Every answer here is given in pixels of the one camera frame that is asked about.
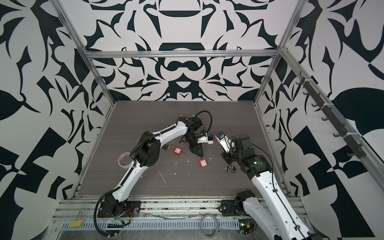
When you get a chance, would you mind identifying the red padlock with white label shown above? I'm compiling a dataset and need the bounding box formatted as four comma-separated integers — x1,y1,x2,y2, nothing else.
167,143,184,156

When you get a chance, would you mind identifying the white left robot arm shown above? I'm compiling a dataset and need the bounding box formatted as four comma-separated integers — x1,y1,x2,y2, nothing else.
93,110,213,238

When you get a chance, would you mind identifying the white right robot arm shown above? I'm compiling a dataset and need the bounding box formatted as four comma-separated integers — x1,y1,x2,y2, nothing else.
216,132,322,240

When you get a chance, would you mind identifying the bunch of keys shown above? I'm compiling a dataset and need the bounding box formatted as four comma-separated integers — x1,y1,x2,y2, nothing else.
225,164,236,173

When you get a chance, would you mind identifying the green lit circuit board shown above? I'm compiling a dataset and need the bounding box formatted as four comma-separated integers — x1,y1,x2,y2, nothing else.
239,219,257,236

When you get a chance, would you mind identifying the roll of clear tape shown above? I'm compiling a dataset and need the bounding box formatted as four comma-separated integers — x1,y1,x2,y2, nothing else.
118,152,133,169

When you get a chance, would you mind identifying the yellow connector block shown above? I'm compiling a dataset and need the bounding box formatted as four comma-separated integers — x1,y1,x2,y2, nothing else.
69,220,84,229

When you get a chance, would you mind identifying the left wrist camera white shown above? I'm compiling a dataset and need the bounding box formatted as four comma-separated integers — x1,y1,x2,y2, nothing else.
198,133,214,145

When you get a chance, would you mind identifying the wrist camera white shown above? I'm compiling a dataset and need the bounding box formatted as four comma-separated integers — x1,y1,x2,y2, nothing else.
216,131,231,153
198,133,214,145

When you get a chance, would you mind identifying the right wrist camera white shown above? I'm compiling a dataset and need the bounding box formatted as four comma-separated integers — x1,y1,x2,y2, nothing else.
216,131,231,153

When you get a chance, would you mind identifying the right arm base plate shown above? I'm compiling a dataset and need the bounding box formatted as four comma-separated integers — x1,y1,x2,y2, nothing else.
218,198,250,217

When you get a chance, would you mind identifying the coiled clear cable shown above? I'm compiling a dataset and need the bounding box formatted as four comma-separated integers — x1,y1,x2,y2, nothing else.
199,212,220,239

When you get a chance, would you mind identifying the white perforated cable duct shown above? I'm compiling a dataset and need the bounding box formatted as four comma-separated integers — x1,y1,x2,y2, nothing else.
59,218,244,231

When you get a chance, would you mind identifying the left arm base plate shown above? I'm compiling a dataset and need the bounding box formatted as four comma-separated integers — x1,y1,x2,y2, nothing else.
97,199,142,218

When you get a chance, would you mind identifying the black hook rail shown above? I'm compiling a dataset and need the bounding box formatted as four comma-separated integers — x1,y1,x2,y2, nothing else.
297,72,367,159

